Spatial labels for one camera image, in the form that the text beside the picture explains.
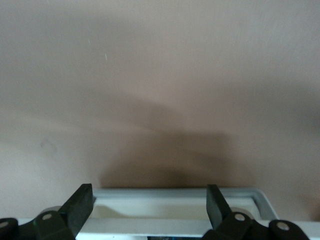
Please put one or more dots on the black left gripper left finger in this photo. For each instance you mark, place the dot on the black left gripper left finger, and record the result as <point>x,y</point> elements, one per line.
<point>72,215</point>

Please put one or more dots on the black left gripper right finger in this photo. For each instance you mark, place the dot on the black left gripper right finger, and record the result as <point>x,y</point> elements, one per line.
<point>220,215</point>

